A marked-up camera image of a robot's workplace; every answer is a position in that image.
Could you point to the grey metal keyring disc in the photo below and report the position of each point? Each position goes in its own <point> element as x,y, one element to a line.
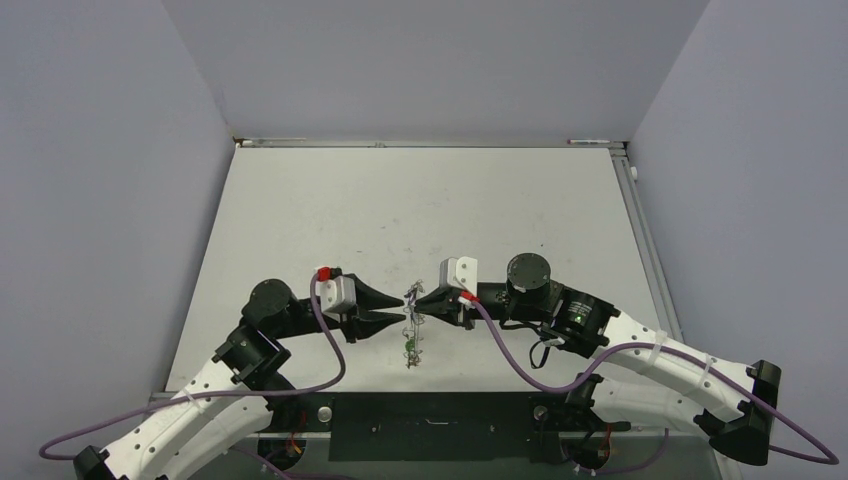
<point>412,330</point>

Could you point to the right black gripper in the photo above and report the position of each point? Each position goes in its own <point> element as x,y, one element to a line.
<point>443,301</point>

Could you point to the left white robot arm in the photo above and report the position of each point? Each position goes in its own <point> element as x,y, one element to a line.
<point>240,388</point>

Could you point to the aluminium right rail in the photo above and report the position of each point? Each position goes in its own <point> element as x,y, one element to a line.
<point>646,245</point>

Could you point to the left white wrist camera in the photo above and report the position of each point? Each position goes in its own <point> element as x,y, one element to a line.
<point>335,291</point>

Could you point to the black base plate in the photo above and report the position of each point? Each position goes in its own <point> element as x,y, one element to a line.
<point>469,426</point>

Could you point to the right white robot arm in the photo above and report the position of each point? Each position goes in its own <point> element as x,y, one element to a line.
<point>577,322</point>

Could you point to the aluminium back rail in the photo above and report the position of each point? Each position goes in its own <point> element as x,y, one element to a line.
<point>467,143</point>

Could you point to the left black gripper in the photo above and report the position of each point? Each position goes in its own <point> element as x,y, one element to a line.
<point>361,320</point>

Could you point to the aluminium rail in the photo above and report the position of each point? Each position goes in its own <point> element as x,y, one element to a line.
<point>467,143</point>
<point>646,245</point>

